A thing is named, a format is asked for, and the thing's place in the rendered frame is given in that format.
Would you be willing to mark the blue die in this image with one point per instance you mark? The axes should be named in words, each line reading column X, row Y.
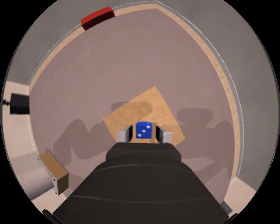
column 143, row 130

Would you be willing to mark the tan square mat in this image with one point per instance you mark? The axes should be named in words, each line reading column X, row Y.
column 147, row 107

